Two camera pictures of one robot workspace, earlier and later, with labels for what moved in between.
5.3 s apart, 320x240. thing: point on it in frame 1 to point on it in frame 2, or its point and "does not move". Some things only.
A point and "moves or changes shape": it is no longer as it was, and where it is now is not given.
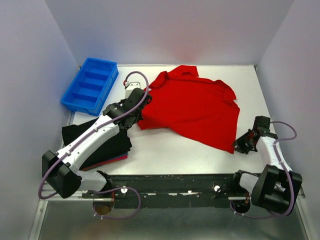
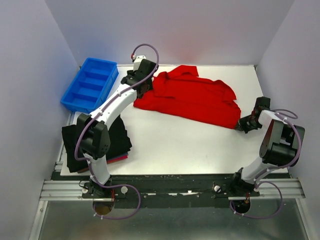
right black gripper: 243,143 to 249,122
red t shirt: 199,107 moves or changes shape
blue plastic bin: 88,89 does not move
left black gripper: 139,106 to 144,88
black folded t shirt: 119,145 does not move
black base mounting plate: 159,191 does not move
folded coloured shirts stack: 124,156 does not move
